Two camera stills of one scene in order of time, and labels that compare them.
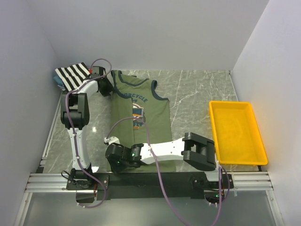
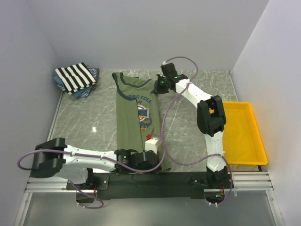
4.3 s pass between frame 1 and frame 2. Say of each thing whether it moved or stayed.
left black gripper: moved
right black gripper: moved
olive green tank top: moved
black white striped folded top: stayed
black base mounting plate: stayed
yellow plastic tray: stayed
